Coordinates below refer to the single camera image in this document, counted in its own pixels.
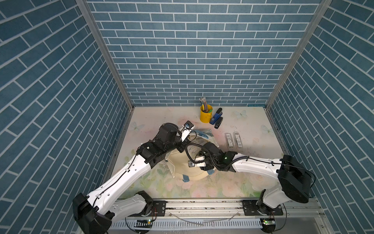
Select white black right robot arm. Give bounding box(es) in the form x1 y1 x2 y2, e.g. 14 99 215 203
185 142 316 215

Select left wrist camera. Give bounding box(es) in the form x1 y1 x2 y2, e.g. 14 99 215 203
180 121 194 142

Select clear compass set case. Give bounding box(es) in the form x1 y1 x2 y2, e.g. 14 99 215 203
225 133 234 148

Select black stapler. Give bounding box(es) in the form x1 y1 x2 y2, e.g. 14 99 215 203
214 117 223 129

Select yellow pencil cup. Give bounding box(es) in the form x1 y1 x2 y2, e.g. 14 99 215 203
200 104 213 123

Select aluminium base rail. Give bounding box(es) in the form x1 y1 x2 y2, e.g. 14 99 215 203
76 198 334 234

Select cream canvas tote bag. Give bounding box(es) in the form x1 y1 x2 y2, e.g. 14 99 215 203
165 129 218 182

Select blue stapler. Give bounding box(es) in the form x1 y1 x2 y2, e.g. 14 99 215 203
209 108 223 125

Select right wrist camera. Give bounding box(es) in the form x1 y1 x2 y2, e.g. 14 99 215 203
188 156 206 168

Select pencils in cup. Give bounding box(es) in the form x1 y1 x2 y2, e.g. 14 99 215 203
199 97 209 113

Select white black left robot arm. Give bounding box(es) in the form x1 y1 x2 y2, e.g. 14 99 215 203
73 121 194 234

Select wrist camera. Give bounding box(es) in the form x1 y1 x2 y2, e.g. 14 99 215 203
180 121 194 142
188 156 206 168

